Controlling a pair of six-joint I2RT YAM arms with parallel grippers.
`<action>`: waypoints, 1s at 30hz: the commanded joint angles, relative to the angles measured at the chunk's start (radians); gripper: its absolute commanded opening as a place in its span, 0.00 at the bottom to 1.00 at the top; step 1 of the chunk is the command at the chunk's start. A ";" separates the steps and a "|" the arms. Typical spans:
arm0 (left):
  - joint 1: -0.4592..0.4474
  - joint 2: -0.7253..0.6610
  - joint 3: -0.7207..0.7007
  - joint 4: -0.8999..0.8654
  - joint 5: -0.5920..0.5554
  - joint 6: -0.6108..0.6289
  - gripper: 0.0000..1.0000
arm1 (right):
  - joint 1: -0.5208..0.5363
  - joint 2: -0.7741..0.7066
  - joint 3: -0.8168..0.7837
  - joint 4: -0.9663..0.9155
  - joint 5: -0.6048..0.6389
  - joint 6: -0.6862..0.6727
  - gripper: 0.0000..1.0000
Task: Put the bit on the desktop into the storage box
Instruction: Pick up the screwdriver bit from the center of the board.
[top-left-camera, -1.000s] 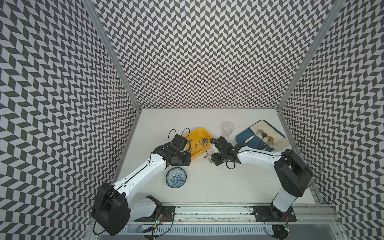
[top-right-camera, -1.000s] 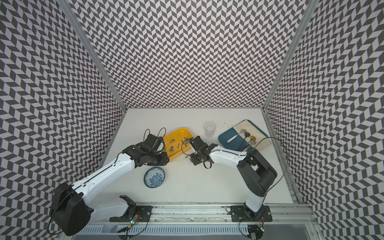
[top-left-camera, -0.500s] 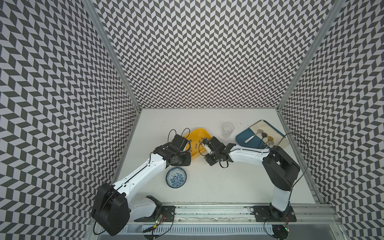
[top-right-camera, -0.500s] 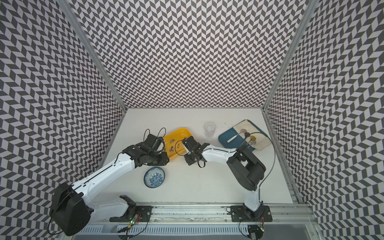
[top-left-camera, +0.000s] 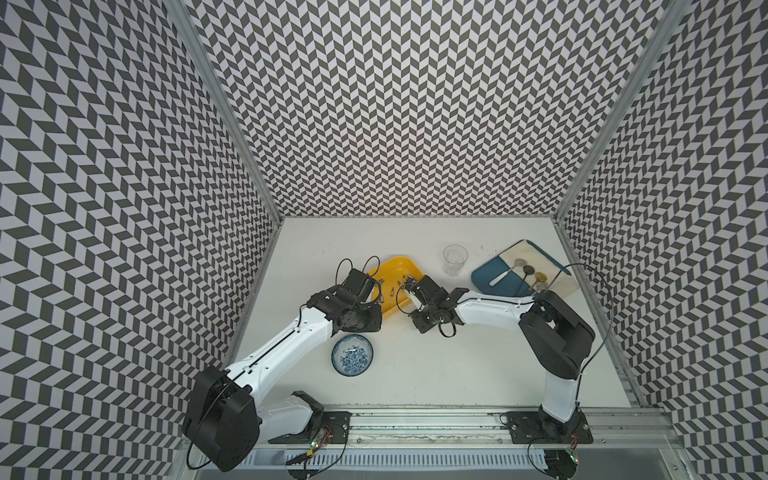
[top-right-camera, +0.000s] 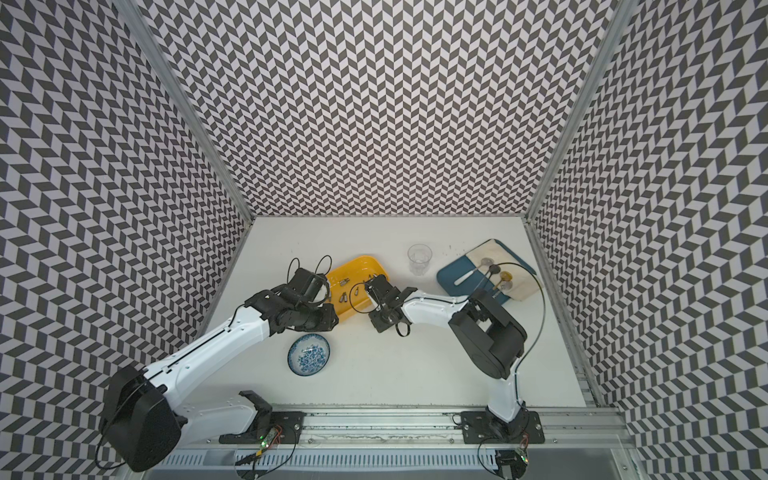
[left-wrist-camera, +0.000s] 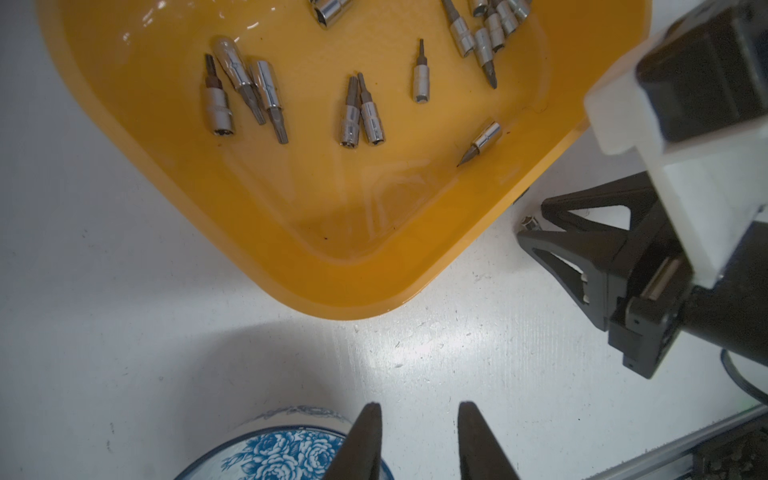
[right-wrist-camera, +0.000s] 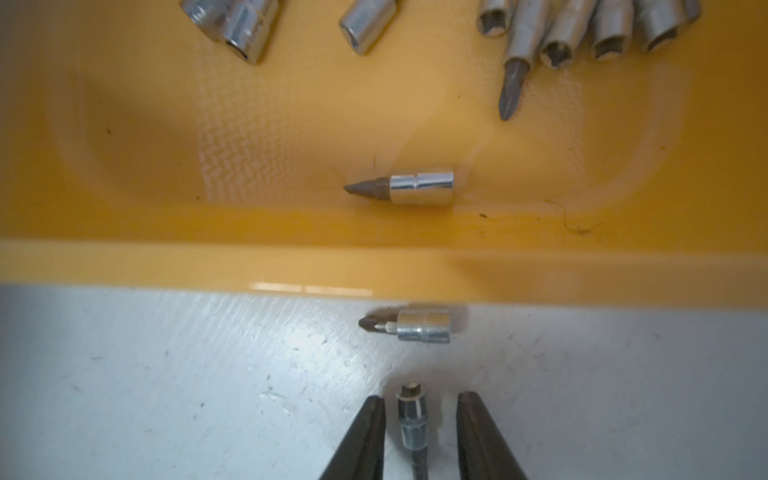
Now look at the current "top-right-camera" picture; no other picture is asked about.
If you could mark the clear plastic cup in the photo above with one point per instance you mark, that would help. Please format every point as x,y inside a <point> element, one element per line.
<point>419,256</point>

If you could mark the screws in bowl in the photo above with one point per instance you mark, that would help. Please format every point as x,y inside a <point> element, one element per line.
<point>312,357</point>

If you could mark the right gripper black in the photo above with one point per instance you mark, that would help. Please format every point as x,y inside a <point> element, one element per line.
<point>379,325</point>

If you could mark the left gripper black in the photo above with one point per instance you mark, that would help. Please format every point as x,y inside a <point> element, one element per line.
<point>328,320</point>

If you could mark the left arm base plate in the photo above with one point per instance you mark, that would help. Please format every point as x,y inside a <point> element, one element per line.
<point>264,425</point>

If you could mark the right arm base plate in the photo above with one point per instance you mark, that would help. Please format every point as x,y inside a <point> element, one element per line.
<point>478,427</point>

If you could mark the teal tray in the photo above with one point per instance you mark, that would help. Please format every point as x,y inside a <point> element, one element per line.
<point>448,274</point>

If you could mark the gold round spoon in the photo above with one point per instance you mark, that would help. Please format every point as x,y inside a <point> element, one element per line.
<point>506,280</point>

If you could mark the blue white ceramic bowl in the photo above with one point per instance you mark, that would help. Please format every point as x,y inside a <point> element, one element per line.
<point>301,343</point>

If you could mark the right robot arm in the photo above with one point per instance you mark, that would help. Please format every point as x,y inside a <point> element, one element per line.
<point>491,337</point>

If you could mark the yellow plastic storage box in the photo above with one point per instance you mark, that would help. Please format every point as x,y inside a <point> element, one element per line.
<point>358,270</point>

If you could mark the dark round spoon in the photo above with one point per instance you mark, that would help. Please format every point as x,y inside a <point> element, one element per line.
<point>494,272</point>

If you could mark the aluminium front rail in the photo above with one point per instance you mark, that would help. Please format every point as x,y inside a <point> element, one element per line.
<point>368,427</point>

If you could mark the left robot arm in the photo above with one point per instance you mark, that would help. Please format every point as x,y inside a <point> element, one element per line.
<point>146,415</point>

